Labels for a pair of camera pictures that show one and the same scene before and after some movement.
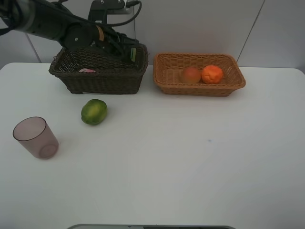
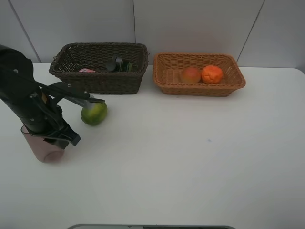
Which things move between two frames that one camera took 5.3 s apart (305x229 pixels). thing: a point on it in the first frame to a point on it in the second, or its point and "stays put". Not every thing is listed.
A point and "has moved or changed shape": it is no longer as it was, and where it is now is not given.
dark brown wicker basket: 90,70 stays put
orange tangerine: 212,74 stays put
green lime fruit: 94,111 stays put
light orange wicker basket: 167,68 stays put
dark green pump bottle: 133,54 to 118,64
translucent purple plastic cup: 34,134 has moved or changed shape
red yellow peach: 190,75 stays put
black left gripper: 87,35 to 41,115
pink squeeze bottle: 86,70 stays put
